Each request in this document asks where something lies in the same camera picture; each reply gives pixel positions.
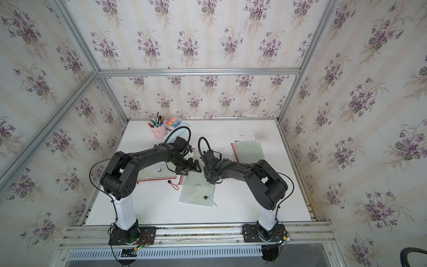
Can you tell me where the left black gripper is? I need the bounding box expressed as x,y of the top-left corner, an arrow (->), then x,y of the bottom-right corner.
169,155 -> 202,175

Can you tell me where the mesh document bag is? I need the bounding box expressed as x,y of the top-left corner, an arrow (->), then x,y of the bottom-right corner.
231,140 -> 265,164
136,162 -> 179,191
179,172 -> 216,207

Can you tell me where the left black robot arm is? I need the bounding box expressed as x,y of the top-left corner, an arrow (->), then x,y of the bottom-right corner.
92,126 -> 201,239

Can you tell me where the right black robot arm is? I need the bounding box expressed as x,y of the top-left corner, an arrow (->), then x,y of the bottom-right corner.
197,137 -> 295,241

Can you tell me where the light blue pencil case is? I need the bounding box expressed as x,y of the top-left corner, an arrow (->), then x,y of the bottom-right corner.
163,122 -> 190,143

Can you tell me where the colourful marker box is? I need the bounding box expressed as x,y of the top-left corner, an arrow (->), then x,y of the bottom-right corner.
165,117 -> 182,131

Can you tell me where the pink pen cup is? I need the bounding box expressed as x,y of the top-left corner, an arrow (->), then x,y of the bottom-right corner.
151,124 -> 167,140

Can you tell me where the white ventilation grille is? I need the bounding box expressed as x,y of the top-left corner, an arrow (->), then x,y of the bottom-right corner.
68,245 -> 262,261

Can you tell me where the black chair part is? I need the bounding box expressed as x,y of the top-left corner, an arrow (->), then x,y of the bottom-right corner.
399,247 -> 427,267

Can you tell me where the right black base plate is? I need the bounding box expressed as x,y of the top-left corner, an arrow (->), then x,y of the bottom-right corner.
242,222 -> 289,243

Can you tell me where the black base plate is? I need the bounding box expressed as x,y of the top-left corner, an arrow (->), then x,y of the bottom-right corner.
242,222 -> 289,243
109,224 -> 157,246

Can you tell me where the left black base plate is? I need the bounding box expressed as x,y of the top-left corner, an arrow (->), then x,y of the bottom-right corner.
109,224 -> 157,246

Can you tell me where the aluminium mounting rail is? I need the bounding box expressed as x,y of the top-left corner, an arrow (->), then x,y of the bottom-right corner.
58,221 -> 337,249

